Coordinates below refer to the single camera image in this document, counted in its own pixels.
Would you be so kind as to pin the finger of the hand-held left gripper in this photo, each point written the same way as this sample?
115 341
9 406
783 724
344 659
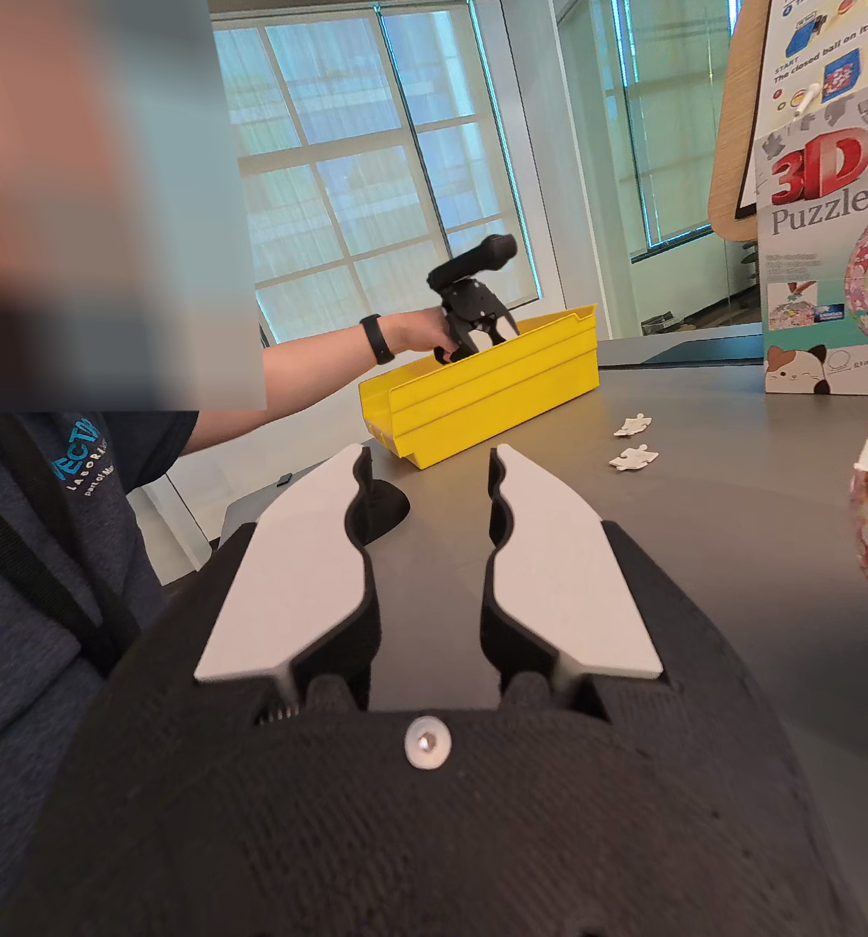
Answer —
489 339

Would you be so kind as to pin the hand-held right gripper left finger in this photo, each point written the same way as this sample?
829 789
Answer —
295 585

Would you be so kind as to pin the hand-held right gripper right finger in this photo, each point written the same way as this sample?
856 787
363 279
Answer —
573 585

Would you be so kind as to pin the yellow plastic bin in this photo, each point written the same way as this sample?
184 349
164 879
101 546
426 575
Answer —
492 395

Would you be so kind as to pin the small puzzle piece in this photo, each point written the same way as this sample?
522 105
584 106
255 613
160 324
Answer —
633 458
633 425

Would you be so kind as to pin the person's left forearm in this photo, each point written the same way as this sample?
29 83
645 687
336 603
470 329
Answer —
295 380

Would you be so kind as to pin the teal puzzle box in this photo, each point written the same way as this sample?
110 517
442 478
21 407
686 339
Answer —
822 241

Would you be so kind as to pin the person's left hand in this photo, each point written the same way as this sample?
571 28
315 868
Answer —
419 333

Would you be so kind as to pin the black wrist watch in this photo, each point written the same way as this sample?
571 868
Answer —
377 338

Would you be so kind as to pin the black textured wrist rest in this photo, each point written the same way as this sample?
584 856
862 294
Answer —
388 512

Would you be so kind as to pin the small dark tray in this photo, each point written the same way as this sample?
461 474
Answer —
657 323

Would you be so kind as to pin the large paned window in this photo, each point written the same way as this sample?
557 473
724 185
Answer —
331 146

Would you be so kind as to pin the tall glass window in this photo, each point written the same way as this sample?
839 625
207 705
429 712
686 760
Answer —
668 110

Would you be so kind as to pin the instruction sheet on black board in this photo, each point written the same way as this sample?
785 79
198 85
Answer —
829 44

